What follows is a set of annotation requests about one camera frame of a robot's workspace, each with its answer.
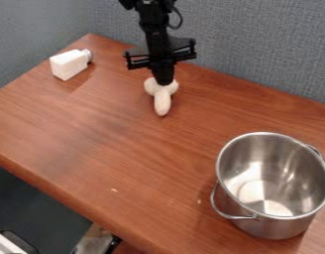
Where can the white plush mushroom toy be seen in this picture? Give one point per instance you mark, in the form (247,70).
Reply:
(161,94)

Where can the table leg bracket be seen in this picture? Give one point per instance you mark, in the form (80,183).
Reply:
(99,241)

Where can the stainless steel metal pot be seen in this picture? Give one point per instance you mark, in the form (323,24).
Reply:
(271,184)

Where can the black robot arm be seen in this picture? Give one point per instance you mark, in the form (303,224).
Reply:
(156,14)

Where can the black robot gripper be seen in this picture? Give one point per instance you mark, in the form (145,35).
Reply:
(161,47)

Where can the white plastic bottle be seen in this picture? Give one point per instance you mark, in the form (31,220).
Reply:
(69,63)

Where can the white object at corner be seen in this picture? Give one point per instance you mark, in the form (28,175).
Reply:
(8,247)

